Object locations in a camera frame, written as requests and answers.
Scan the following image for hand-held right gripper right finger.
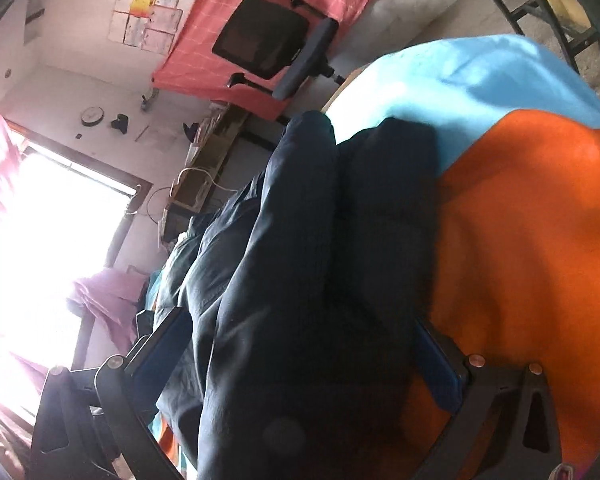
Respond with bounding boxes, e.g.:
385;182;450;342
412;317;566;480

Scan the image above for orange and blue blanket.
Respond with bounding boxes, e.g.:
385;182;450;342
150;34;600;480

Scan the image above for black office chair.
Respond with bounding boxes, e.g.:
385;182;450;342
211;0;348;101

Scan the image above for bright window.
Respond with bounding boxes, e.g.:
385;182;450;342
0;150;141;411

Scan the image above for wall posters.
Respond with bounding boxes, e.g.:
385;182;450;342
107;0;206;53

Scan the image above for dark navy jacket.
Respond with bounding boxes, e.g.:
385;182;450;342
152;110;446;480

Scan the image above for wooden table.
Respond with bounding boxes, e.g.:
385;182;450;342
455;0;600;78

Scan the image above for white cable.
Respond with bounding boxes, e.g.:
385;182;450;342
147;167;241;226

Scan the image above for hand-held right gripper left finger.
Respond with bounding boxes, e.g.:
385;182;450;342
30;305;196;480

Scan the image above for red checked hanging cloth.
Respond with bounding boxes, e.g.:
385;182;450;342
151;0;406;121

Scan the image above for wooden shelf unit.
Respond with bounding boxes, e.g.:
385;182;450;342
160;102;253;241

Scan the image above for pink garment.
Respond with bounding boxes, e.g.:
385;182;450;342
67;267;148;356

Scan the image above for pink red curtain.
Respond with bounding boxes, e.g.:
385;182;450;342
0;112;26;221

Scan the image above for grey wall paper sheet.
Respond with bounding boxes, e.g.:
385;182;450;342
24;0;48;43

